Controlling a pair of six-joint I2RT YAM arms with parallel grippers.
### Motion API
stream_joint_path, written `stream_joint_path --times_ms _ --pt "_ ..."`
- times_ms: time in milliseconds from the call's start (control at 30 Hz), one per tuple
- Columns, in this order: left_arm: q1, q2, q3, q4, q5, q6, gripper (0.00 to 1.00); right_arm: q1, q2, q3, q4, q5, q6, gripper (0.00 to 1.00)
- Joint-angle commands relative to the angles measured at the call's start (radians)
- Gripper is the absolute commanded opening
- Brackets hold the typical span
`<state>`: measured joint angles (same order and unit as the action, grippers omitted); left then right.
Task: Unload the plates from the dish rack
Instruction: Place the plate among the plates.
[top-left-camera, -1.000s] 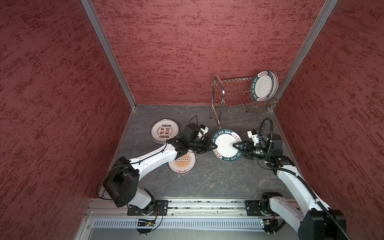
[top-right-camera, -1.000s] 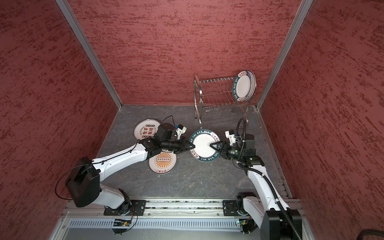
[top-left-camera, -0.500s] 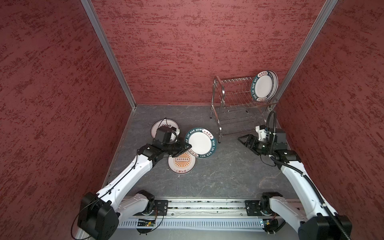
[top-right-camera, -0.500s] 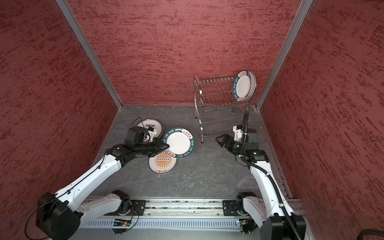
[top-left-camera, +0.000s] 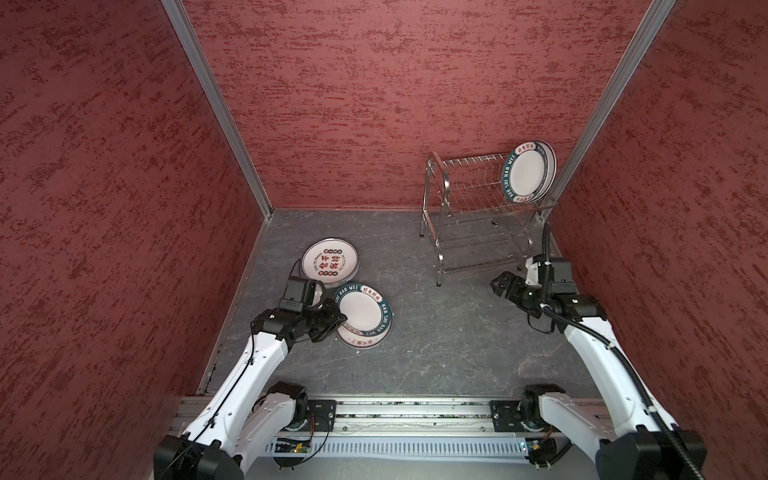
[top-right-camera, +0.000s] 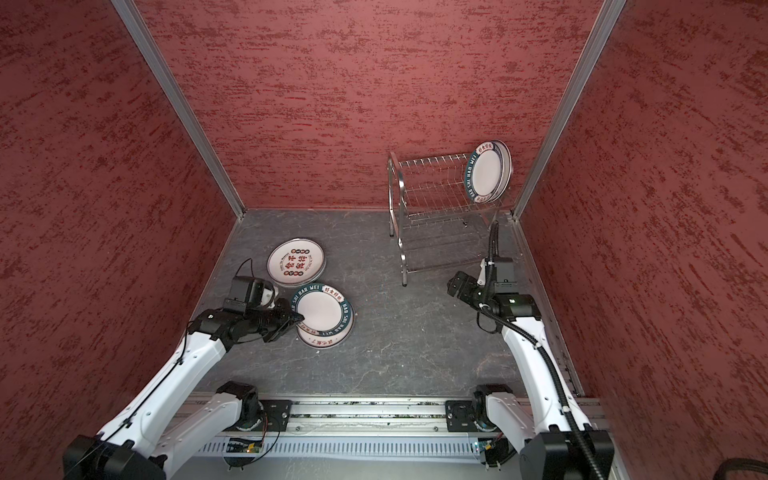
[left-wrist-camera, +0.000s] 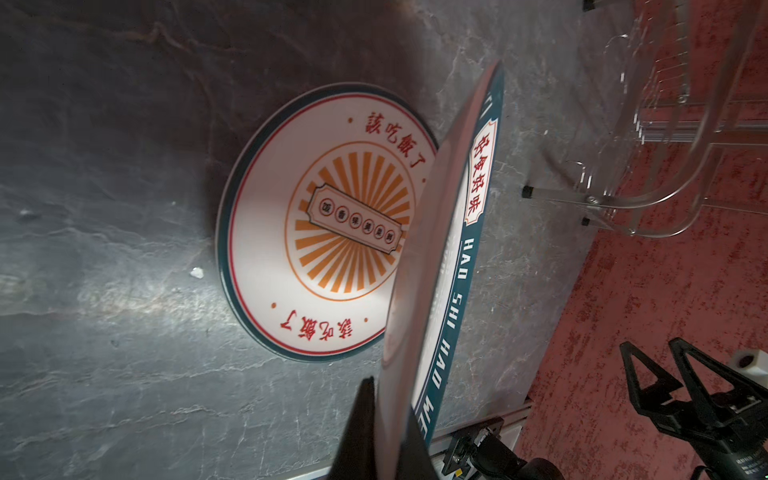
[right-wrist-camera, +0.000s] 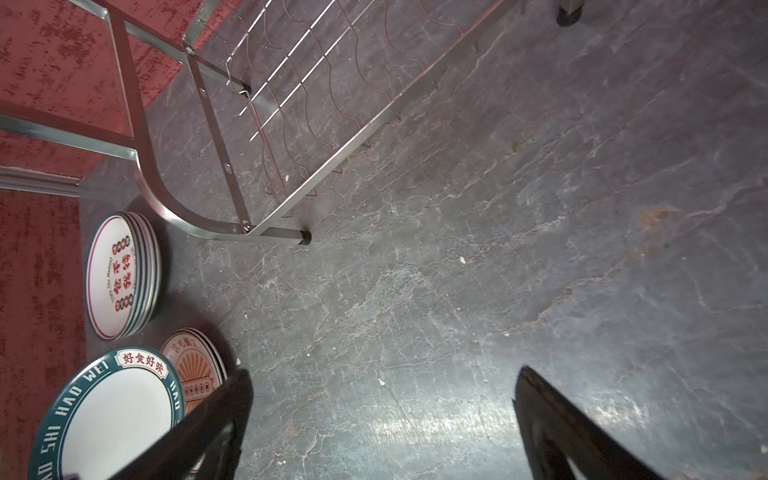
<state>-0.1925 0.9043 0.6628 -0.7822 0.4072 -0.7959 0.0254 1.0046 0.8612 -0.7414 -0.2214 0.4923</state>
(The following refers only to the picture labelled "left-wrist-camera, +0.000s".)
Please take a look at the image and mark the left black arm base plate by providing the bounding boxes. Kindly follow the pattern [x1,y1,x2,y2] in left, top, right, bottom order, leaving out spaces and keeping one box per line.
[441,417,564,480]

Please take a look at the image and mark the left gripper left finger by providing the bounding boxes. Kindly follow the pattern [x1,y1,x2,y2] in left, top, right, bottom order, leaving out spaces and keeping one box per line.
[327,377,376,480]

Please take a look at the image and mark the chrome wire dish rack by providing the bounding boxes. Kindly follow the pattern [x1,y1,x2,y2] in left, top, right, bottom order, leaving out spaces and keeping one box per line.
[521,1,767,239]

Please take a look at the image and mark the plate orange sunburst pattern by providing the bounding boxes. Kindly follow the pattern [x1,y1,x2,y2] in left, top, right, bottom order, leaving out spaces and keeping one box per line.
[215,82,438,362]

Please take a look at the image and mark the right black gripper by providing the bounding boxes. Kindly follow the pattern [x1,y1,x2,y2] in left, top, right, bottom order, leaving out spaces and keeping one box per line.
[620,337,767,479]

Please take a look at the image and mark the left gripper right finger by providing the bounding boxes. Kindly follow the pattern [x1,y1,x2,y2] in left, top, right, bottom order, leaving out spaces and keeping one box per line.
[398,412,439,480]

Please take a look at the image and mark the patterned plate dark rim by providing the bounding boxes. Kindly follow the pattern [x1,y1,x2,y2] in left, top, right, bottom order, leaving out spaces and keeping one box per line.
[373,61,505,479]

